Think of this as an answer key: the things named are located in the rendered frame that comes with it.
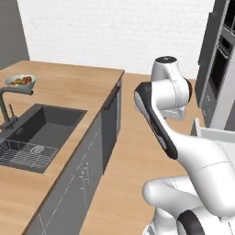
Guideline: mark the dark grey tap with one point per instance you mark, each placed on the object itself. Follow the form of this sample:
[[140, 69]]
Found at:
[[5, 110]]

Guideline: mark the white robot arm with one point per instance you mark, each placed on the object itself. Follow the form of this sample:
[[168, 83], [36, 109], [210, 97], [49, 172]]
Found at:
[[202, 171]]

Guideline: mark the grey cupboard door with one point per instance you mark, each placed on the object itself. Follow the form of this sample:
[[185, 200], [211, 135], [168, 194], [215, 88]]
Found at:
[[58, 211], [91, 159]]

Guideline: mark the grey tall cupboard run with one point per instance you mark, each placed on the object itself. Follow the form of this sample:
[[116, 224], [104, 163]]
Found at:
[[204, 70]]

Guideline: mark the orange and red fruit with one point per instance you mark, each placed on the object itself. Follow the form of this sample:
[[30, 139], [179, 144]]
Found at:
[[21, 81]]

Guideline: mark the black built-in microwave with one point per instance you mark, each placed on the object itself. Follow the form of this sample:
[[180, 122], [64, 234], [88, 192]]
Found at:
[[230, 15]]

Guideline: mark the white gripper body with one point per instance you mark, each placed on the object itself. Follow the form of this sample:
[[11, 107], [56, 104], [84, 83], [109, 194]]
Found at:
[[175, 113]]

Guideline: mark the dark grey sink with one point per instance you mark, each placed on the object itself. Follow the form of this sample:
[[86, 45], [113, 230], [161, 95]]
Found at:
[[52, 125]]

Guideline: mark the dark grey dishwasher door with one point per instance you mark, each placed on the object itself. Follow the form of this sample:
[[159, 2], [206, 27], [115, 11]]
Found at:
[[109, 134]]

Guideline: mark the pale bowl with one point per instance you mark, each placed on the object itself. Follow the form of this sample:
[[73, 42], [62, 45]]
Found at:
[[12, 85]]

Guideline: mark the black built-in oven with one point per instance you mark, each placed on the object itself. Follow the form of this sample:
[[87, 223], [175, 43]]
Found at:
[[218, 69]]

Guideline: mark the white open drawer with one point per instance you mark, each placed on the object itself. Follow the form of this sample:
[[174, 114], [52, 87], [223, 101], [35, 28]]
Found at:
[[214, 134]]

